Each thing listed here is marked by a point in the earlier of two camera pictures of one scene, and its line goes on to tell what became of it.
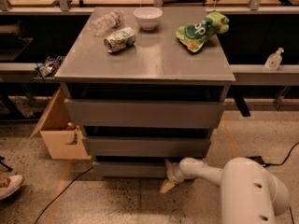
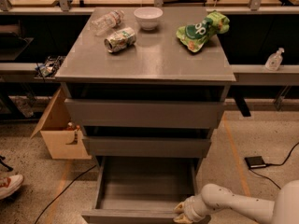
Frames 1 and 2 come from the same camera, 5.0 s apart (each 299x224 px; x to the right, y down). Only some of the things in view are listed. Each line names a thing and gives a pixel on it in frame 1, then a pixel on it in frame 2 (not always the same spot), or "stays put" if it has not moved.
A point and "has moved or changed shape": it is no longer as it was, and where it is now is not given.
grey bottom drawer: (133, 169) has moved or changed shape
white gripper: (176, 175) to (191, 209)
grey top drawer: (145, 113) stays put
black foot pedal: (258, 159) stays put
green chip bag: (194, 35) stays put
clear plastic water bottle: (106, 21) stays put
